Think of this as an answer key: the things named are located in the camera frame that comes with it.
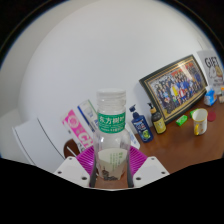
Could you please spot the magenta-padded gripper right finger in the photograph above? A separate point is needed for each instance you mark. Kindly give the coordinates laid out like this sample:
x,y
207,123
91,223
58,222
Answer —
x,y
151,170

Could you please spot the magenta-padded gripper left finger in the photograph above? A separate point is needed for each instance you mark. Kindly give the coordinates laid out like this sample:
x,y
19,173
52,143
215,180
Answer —
x,y
71,170

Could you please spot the clear green-labelled drink bottle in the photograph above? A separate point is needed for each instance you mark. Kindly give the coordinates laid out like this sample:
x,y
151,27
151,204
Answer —
x,y
111,140

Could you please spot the dark wooden chair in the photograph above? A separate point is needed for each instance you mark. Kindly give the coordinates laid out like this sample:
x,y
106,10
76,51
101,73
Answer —
x,y
70,148

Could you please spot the white blue-capped lotion bottle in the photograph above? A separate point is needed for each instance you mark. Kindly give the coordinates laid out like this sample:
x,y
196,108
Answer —
x,y
134,138

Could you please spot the pink and white shuttlecock tube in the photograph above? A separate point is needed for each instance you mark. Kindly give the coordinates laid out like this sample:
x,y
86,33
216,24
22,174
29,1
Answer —
x,y
76,130

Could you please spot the dark blue pump bottle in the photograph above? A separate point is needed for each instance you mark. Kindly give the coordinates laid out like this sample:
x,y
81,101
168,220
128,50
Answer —
x,y
142,128

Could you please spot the amber yellow-labelled pump bottle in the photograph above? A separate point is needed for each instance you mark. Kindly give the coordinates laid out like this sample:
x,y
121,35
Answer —
x,y
158,123

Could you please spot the small green packet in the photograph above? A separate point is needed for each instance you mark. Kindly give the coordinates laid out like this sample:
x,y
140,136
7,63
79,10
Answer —
x,y
181,120
193,112

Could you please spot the white yellow-rimmed enamel mug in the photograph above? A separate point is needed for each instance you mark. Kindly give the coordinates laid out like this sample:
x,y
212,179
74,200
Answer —
x,y
200,123

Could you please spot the flat round red coaster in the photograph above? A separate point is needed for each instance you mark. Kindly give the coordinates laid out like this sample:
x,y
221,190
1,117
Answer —
x,y
211,116

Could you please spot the gold-framed group photo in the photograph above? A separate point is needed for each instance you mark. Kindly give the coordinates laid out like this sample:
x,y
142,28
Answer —
x,y
175,88

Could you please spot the white printed gift bag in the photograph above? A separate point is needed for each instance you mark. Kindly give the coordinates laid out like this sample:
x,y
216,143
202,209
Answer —
x,y
211,68

